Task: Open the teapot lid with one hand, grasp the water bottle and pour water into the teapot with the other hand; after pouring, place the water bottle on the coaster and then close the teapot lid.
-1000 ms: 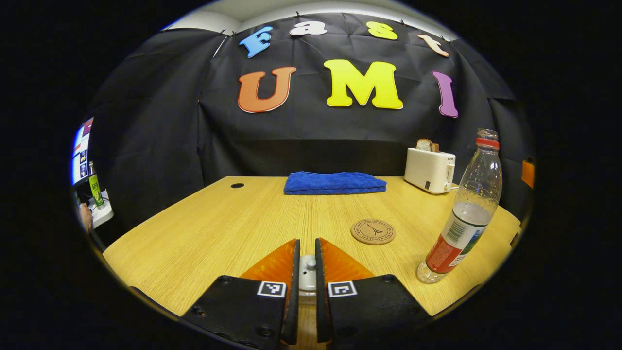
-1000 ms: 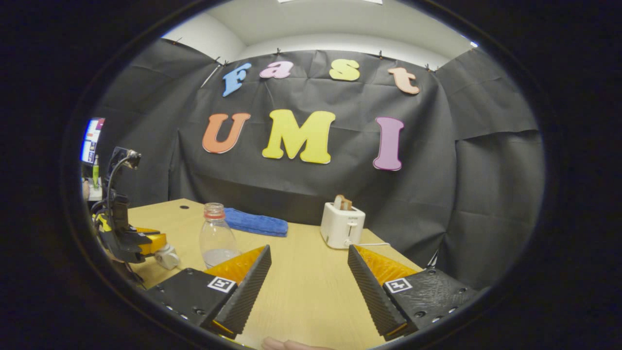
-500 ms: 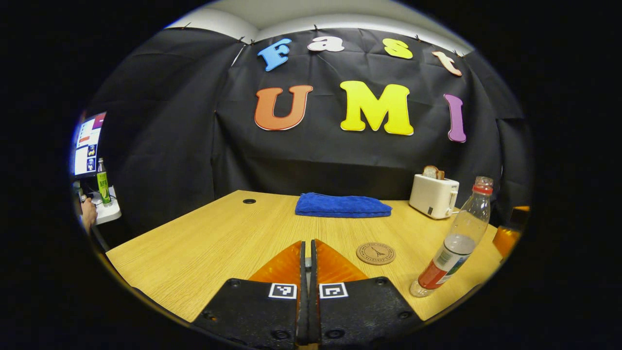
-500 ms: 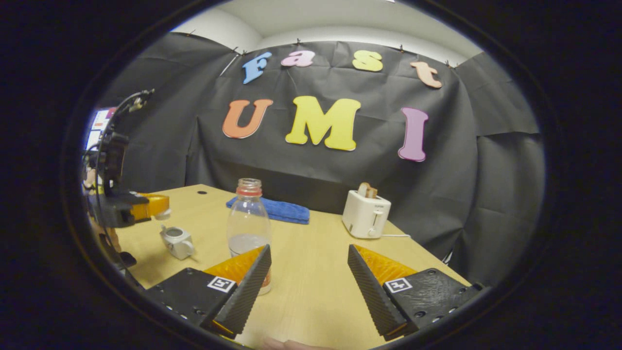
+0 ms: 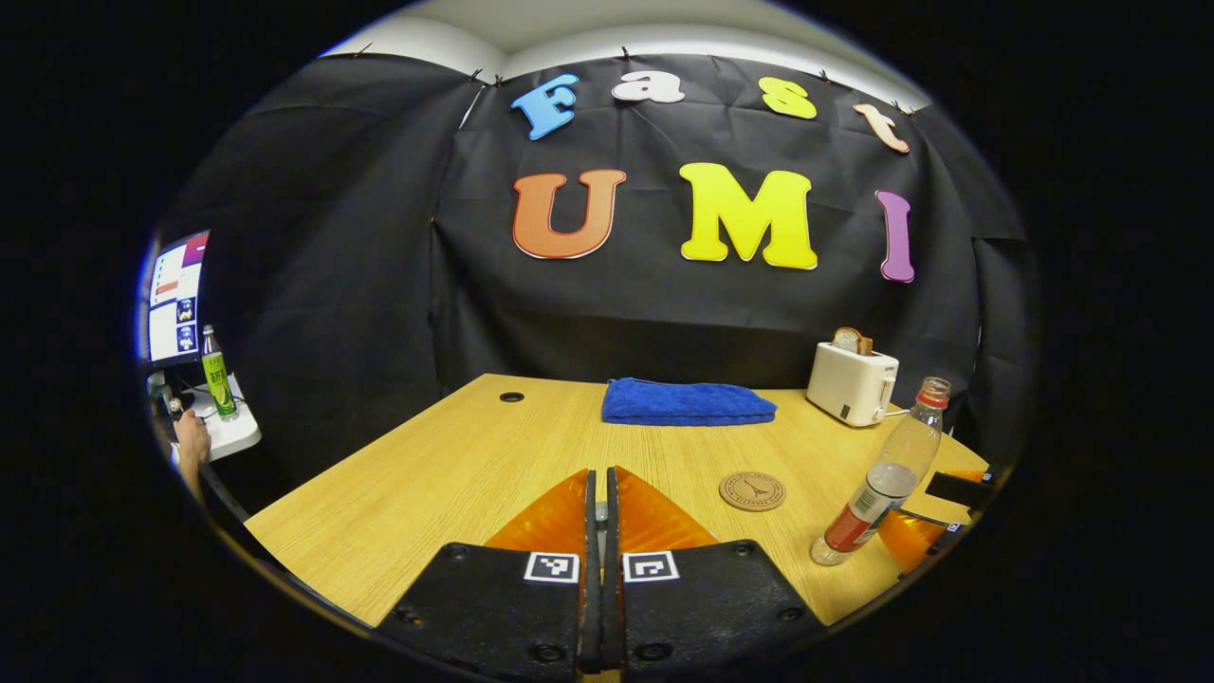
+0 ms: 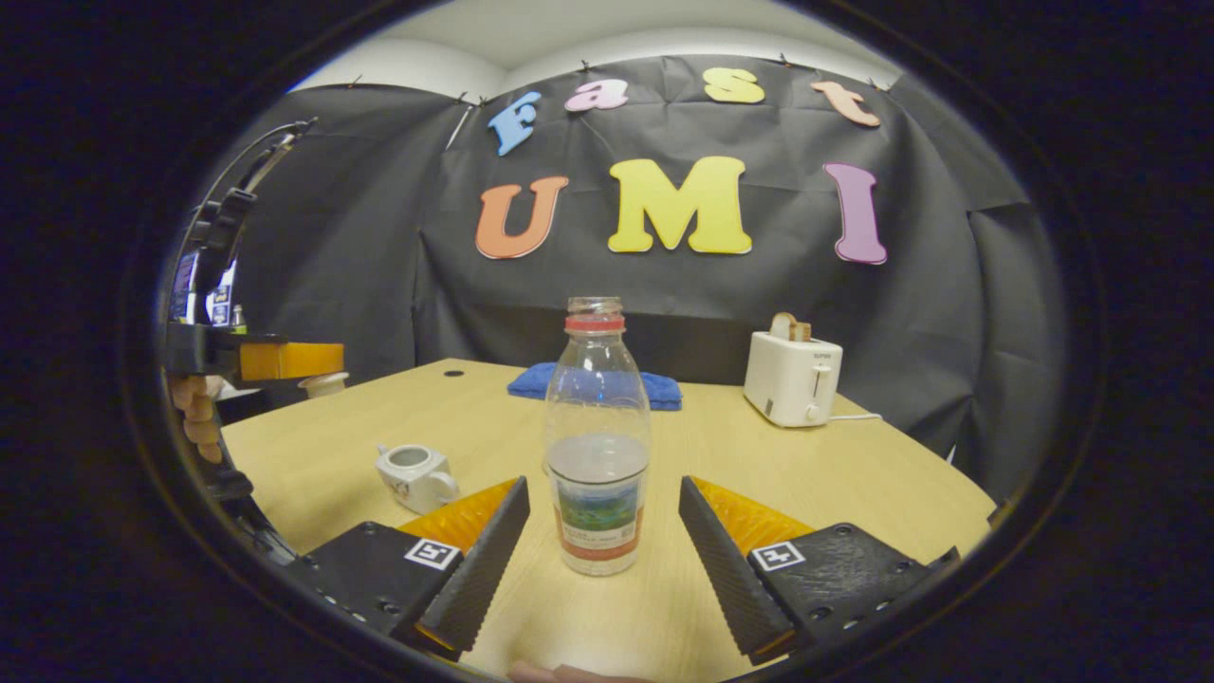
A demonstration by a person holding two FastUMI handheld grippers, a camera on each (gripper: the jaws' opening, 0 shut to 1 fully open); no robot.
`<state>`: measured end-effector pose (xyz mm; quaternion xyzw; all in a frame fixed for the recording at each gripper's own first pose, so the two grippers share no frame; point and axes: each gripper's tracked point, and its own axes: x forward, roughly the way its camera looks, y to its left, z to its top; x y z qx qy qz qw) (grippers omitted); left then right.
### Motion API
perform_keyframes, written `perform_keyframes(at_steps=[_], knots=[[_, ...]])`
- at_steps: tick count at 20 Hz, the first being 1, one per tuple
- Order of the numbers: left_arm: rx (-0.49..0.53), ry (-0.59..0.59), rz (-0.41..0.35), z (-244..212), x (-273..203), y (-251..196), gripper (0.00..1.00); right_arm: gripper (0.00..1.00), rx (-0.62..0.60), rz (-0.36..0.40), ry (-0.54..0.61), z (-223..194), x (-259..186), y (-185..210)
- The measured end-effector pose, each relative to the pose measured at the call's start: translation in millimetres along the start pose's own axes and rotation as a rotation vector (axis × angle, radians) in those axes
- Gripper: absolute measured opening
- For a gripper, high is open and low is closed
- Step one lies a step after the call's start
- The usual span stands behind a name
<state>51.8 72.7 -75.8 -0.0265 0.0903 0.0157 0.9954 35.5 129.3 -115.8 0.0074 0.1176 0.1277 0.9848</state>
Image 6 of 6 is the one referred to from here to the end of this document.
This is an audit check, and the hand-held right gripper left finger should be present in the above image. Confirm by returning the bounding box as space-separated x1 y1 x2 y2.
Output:
289 476 532 662

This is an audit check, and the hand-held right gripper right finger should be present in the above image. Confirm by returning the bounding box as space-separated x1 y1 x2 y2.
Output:
677 475 962 666

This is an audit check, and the white floral teacup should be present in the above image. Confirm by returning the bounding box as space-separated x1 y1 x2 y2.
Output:
376 444 460 515

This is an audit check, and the blue folded towel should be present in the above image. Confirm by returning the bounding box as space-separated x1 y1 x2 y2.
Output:
506 361 683 412

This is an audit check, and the clear plastic water bottle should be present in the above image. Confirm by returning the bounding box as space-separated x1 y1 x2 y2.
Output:
543 297 653 578

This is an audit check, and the white toaster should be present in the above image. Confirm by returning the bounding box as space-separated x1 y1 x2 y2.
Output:
744 330 844 429

